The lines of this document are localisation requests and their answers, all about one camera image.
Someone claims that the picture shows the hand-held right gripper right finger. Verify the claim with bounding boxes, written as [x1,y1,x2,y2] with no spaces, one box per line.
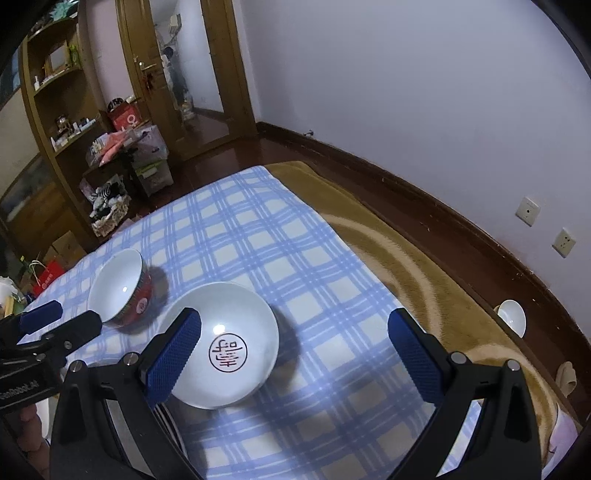
[385,307,542,480]

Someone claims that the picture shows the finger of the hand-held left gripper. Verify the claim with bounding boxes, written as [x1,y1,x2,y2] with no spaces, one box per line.
[0,300,63,347]
[28,311,103,366]

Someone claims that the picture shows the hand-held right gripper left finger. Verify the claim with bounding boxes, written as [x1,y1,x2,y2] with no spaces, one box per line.
[48,307,204,480]

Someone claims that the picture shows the red bowl plain white inside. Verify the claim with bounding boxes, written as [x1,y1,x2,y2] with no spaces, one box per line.
[88,249,154,334]

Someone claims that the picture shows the red bowl with inside emblem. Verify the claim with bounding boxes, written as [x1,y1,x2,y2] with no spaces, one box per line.
[159,282,280,410]

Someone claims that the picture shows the person's left hand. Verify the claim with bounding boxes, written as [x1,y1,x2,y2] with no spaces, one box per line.
[19,401,49,467]

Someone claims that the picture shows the red paper bag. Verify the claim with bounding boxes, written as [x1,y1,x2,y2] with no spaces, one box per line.
[28,261,68,298]

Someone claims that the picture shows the brown printed blanket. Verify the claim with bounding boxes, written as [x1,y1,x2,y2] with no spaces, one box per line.
[263,161,580,480]

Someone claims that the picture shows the wooden wardrobe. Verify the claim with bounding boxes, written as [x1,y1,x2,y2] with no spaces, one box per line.
[0,69,61,259]

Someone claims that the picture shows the small white bowl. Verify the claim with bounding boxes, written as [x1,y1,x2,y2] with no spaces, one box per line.
[496,299,527,339]

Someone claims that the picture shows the wicker basket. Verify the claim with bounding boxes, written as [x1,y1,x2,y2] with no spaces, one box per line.
[91,203,130,238]

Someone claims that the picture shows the zebra striped plush toy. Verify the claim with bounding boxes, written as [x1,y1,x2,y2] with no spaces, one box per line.
[90,182,127,217]

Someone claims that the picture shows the blue plaid cloth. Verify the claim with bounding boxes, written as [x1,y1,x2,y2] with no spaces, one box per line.
[18,165,485,480]

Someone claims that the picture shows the beige soft slipper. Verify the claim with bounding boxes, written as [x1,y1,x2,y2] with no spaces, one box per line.
[556,361,576,395]

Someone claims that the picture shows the wooden corner shelf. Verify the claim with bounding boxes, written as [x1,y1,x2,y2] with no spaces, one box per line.
[21,18,109,232]

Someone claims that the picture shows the black legged side table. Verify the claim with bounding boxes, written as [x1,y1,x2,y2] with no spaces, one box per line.
[83,148,153,204]

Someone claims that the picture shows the translucent storage box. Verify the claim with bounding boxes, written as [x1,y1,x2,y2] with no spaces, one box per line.
[131,124,175,192]

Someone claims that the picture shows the pink cloth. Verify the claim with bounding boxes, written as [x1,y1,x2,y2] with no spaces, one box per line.
[99,131,139,162]

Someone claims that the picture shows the red cardboard box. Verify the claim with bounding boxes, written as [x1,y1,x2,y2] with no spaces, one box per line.
[108,102,141,132]

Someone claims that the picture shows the white wall socket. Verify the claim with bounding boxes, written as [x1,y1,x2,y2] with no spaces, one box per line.
[553,227,576,258]
[516,197,541,227]

